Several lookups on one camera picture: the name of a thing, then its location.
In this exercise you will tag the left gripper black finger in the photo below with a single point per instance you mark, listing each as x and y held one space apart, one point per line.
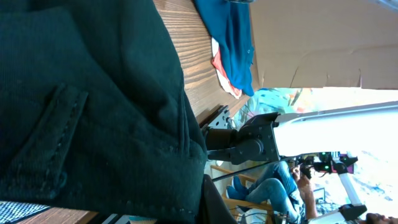
212 207

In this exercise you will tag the dark green shorts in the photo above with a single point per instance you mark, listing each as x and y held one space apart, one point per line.
94 114

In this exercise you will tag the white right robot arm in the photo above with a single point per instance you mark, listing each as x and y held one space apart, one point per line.
274 136

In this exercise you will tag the wooden chair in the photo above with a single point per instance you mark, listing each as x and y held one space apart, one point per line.
234 189

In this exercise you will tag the seated person in jeans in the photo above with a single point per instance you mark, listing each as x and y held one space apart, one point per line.
290 193

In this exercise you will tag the red and white garment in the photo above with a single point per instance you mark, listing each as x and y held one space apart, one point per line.
221 74

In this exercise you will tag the blue garment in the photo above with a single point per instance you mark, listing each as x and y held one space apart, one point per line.
229 23

